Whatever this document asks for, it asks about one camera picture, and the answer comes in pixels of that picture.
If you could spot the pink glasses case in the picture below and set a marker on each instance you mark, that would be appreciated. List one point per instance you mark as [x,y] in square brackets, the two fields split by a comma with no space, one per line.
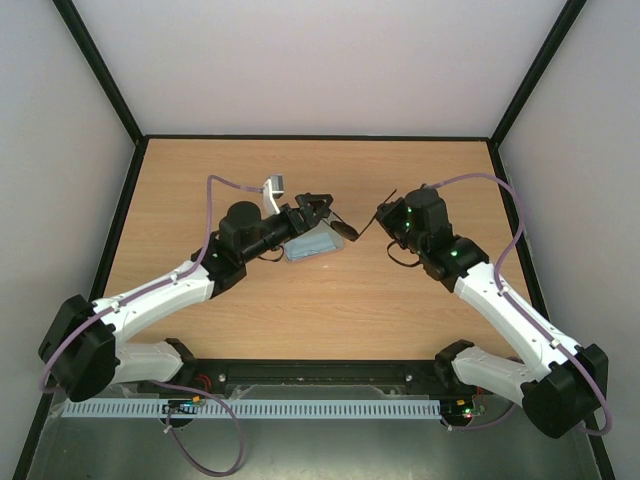
[322,228]

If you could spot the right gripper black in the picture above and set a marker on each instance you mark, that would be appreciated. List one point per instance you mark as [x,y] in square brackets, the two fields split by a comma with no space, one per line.
[392,215]

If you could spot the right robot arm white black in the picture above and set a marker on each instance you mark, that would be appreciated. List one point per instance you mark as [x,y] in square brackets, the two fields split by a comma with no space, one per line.
[554,379]

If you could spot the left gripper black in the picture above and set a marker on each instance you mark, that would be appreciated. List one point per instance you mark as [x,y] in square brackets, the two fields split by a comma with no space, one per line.
[309,221]

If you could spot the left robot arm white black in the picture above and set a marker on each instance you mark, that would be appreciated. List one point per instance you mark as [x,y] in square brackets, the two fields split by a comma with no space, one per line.
[88,347]

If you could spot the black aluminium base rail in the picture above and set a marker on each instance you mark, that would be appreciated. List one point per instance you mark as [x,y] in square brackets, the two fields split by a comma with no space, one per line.
[406,377]

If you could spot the light blue cleaning cloth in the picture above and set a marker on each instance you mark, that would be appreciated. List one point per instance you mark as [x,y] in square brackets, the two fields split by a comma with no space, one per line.
[309,246]

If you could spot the right controller board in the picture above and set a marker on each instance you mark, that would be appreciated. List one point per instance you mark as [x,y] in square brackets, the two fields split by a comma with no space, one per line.
[463,409]

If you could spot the black enclosure frame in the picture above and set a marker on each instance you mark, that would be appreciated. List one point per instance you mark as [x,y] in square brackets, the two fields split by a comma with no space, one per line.
[325,67]

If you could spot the controller board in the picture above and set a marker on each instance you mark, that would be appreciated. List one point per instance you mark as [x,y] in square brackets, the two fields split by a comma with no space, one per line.
[183,406]
[463,409]

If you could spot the light blue slotted cable duct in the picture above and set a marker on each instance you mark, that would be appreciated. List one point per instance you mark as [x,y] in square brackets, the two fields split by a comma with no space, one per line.
[261,409]

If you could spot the black gold sunglasses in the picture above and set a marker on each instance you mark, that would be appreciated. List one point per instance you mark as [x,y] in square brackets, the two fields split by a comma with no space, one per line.
[344,229]

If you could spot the left controller board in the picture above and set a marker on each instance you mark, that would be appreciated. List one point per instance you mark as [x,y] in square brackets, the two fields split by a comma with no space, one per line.
[183,406]

